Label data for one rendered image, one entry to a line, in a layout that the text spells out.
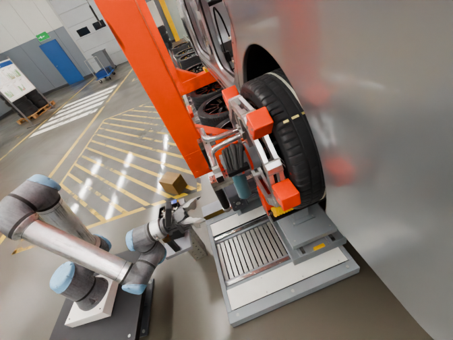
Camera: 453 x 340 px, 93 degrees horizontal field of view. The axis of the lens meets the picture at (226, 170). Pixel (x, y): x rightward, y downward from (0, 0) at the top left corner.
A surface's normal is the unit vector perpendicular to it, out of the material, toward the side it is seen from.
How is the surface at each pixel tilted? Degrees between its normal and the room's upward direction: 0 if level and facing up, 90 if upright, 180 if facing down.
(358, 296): 0
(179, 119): 90
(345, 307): 0
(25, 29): 90
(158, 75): 90
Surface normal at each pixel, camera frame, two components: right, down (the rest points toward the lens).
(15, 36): 0.15, 0.62
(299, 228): -0.30, -0.72
